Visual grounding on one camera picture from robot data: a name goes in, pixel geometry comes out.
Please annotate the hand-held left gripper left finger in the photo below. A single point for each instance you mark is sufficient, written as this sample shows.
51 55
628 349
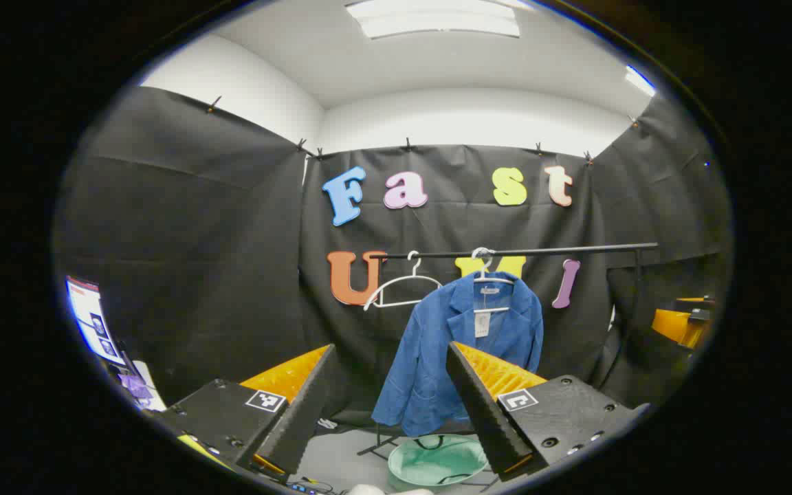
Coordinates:
300 412

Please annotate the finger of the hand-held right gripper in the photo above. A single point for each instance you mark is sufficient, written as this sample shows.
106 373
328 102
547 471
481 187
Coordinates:
695 304
678 326

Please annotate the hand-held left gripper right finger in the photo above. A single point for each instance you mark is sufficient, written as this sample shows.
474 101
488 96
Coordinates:
482 412

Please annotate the purple cloth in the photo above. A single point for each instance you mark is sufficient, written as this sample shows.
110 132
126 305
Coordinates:
136 386

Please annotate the black clothes rack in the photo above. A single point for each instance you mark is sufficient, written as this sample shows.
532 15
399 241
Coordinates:
575 249

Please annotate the white clothes hanger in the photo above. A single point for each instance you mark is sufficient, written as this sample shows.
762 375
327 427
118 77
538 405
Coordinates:
484 278
406 278

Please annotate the white paper hang tag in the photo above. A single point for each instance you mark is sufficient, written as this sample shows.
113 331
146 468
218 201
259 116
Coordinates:
482 324

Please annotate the black backdrop cloth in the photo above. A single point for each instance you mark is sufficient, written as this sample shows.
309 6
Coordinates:
231 240

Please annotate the ceiling light panel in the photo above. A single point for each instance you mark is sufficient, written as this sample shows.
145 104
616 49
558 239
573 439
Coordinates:
639 81
437 17

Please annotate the green laundry hamper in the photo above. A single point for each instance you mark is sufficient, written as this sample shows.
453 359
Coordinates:
430 464

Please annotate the computer monitor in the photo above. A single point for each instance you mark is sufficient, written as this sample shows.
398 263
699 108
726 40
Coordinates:
90 316

